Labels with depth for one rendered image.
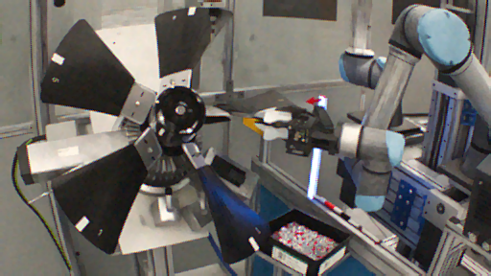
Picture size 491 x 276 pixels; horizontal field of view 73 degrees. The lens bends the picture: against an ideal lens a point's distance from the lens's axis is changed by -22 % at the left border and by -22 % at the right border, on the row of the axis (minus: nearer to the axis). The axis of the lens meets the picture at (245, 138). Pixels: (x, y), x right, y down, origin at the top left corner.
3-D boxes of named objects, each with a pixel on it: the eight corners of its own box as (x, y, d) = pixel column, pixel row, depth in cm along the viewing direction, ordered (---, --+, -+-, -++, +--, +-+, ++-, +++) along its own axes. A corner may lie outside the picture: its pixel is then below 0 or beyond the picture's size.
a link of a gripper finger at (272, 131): (246, 129, 97) (285, 135, 93) (256, 119, 102) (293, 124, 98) (246, 142, 98) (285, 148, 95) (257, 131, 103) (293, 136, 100)
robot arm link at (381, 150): (398, 176, 85) (405, 141, 82) (353, 168, 89) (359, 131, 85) (400, 162, 92) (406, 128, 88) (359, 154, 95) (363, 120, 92)
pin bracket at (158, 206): (151, 204, 109) (157, 197, 101) (170, 203, 112) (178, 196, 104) (154, 225, 107) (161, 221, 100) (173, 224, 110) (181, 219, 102)
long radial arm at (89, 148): (121, 141, 111) (128, 126, 101) (127, 167, 110) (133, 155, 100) (30, 157, 97) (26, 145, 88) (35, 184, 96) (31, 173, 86)
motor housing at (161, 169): (126, 195, 107) (132, 185, 95) (108, 117, 112) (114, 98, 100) (201, 181, 118) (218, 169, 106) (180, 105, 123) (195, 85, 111)
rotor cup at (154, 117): (146, 163, 96) (157, 146, 85) (133, 106, 100) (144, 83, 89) (200, 152, 103) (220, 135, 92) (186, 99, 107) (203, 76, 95)
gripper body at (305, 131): (284, 122, 90) (338, 132, 86) (295, 106, 97) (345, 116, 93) (282, 153, 94) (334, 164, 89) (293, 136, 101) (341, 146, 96)
